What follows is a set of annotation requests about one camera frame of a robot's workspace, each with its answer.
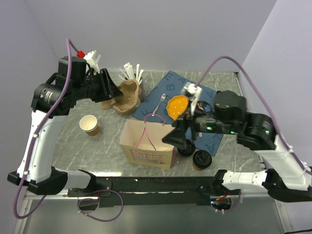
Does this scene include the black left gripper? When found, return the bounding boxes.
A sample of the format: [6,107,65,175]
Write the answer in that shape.
[73,68,123,103]

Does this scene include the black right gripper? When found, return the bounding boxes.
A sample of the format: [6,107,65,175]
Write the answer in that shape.
[160,98,236,148]

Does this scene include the black lid stack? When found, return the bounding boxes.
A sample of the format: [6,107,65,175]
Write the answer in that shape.
[177,140,195,157]

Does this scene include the brown pulp cup carrier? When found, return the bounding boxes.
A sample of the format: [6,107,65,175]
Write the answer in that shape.
[99,80,142,115]

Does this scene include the black coffee cup lid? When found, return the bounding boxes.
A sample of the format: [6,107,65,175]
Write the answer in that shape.
[193,150,212,167]

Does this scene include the brown paper coffee cup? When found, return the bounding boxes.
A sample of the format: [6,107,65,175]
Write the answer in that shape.
[193,161,209,171]

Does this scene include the pink kraft paper bag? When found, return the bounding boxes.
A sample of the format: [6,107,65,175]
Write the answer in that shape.
[119,114,174,169]

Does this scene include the brown paper cups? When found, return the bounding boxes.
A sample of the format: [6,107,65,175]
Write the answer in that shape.
[79,115,99,136]

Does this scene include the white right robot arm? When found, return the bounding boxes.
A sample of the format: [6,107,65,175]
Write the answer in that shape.
[162,91,312,203]

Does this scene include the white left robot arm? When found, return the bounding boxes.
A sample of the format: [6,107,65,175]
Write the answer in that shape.
[7,54,122,196]

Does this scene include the grey utensil holder cup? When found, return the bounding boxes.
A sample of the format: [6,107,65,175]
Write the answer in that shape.
[138,78,144,102]

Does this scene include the orange dotted plate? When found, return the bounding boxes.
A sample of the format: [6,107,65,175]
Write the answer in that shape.
[166,95,189,120]

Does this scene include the blue letter-print cloth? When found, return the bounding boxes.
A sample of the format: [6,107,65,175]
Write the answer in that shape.
[133,71,223,156]

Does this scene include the silver fork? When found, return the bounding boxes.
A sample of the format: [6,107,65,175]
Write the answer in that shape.
[152,94,166,116]

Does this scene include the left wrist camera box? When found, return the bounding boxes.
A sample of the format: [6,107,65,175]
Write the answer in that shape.
[83,50,101,73]

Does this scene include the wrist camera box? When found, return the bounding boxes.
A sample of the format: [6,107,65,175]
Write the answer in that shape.
[181,82,202,116]
[83,50,101,73]

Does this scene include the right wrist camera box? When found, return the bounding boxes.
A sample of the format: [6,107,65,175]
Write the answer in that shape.
[181,82,202,116]

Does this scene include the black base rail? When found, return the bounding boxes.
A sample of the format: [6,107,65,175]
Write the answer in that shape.
[24,175,273,208]

